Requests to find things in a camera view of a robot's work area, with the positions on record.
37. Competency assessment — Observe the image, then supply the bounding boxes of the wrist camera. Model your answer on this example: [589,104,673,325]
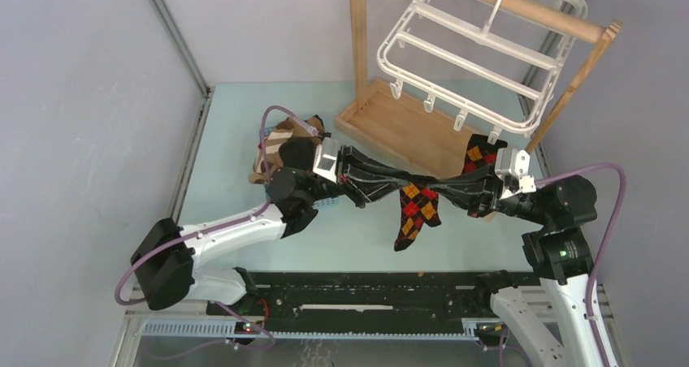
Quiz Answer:
[312,137,340,183]
[494,147,537,200]

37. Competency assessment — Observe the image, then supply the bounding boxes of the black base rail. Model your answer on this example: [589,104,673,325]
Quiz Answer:
[153,270,540,338]

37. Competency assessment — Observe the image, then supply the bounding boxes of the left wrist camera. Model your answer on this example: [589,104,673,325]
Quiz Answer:
[312,137,340,183]

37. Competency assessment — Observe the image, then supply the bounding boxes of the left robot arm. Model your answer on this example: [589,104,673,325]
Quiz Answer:
[130,145,415,316]

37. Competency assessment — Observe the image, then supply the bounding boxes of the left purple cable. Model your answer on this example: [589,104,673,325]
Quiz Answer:
[114,105,324,352]

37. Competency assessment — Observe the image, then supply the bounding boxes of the wooden hanger stand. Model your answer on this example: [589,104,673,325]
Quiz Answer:
[335,0,623,177]

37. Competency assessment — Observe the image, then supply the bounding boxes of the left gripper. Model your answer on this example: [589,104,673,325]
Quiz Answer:
[301,145,410,209]

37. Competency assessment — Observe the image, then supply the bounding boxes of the pile of socks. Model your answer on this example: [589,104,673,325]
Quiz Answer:
[249,115,325,184]

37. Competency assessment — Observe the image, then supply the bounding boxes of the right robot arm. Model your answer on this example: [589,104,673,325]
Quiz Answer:
[431,167,618,366]

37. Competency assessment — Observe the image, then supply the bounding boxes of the white plastic clip hanger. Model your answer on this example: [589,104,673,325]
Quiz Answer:
[367,0,588,138]

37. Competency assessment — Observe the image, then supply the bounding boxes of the light blue perforated basket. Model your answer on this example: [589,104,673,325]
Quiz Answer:
[310,197,340,210]

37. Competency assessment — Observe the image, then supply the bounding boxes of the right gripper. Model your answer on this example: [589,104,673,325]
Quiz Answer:
[427,157,550,224]

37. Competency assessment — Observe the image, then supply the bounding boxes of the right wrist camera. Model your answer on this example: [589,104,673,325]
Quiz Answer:
[494,147,537,200]

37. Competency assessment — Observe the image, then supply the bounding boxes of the red black argyle sock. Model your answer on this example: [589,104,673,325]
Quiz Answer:
[461,133,508,174]

